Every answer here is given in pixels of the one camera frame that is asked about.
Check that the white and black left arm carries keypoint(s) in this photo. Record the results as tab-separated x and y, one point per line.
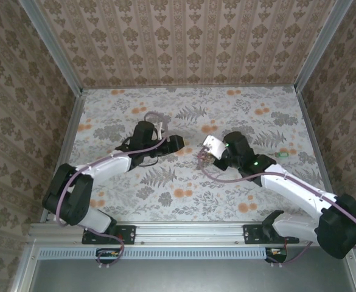
110	165

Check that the green plastic key tag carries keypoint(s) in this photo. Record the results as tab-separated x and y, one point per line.
277	155

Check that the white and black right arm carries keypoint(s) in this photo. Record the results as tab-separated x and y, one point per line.
299	190

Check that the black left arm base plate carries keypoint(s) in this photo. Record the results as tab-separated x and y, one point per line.
129	234

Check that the thin aluminium table edge rail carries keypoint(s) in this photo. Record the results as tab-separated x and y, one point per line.
190	88

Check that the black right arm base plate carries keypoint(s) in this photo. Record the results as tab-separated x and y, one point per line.
252	234

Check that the aluminium frame post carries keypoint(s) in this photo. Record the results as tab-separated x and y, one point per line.
56	48
321	45

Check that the aluminium side rail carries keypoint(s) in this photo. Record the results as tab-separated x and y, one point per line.
317	152
65	152

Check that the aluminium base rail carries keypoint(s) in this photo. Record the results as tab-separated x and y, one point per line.
190	234

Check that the grey sheet metal panel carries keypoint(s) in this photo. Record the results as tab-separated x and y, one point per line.
180	276

